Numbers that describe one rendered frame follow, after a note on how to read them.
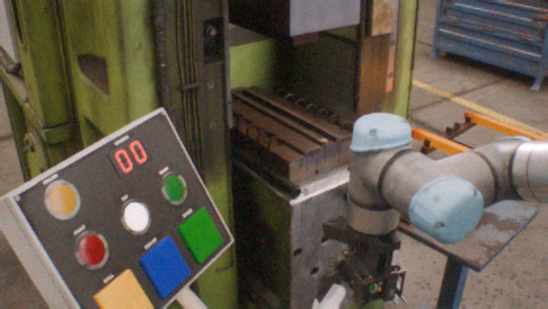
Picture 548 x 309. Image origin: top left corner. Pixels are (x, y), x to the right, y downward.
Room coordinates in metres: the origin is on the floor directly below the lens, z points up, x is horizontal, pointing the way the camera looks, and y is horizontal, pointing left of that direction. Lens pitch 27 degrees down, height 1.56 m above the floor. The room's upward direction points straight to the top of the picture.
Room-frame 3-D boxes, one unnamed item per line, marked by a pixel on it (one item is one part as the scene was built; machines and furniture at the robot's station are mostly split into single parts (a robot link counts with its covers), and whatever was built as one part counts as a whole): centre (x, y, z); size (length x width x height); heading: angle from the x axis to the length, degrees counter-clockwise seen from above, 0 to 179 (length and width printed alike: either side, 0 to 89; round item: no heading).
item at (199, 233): (0.75, 0.13, 1.01); 0.07 x 0.05 x 0.07; 151
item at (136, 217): (0.68, 0.22, 1.09); 0.05 x 0.03 x 0.04; 126
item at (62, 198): (0.62, 0.30, 1.16); 0.05 x 0.03 x 0.04; 126
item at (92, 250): (0.59, 0.26, 1.09); 0.05 x 0.03 x 0.04; 126
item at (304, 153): (1.29, 0.01, 0.96); 0.42 x 0.20 x 0.09; 36
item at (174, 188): (0.77, 0.17, 1.09); 0.05 x 0.03 x 0.04; 126
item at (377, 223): (0.61, -0.14, 1.15); 0.08 x 0.08 x 0.05
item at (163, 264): (0.66, 0.18, 1.01); 0.07 x 0.05 x 0.07; 151
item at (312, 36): (1.34, 0.01, 1.24); 0.30 x 0.07 x 0.06; 36
